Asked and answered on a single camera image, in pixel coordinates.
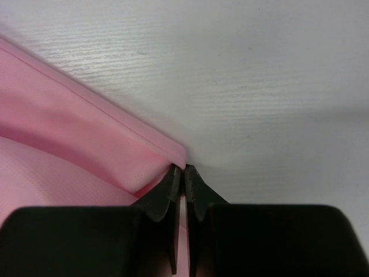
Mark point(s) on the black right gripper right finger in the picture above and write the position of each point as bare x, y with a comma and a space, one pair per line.
227, 239

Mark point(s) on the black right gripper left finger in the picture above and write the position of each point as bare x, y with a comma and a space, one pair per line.
136, 240

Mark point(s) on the pink t shirt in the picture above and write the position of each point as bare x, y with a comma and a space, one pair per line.
64, 146

